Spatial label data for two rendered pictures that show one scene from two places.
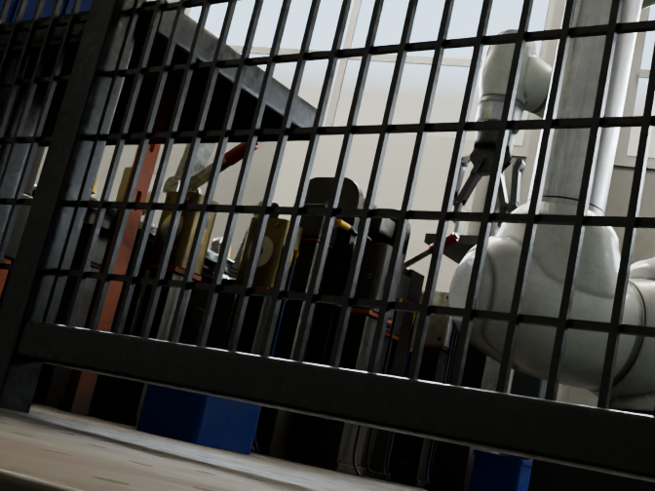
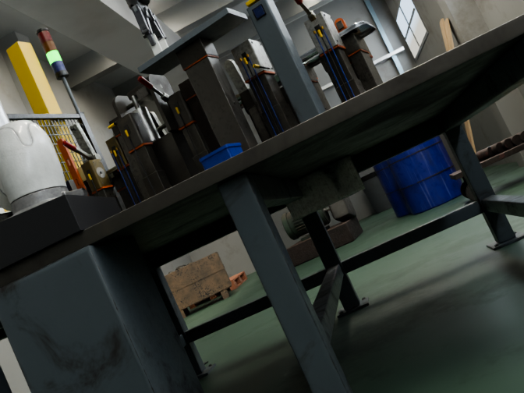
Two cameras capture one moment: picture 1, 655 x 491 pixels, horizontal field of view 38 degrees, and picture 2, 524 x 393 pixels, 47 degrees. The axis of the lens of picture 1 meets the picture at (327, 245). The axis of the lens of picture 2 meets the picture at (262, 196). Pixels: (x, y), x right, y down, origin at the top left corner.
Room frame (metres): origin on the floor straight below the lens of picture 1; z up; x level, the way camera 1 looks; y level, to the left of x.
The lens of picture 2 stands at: (1.43, -2.19, 0.50)
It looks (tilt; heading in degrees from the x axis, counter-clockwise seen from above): 3 degrees up; 77
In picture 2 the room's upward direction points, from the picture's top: 25 degrees counter-clockwise
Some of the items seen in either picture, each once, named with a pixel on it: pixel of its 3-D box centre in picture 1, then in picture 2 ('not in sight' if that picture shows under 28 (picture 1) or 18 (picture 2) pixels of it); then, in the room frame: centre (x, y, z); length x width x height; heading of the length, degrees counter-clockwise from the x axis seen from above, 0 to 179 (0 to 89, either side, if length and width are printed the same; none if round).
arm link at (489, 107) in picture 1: (498, 118); not in sight; (1.77, -0.27, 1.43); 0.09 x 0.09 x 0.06
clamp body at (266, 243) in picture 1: (257, 333); (133, 183); (1.53, 0.08, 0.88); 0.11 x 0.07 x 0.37; 52
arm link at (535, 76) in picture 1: (514, 70); not in sight; (1.78, -0.29, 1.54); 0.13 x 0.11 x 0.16; 109
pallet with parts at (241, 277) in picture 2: not in sight; (216, 283); (2.31, 6.65, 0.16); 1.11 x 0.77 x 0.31; 68
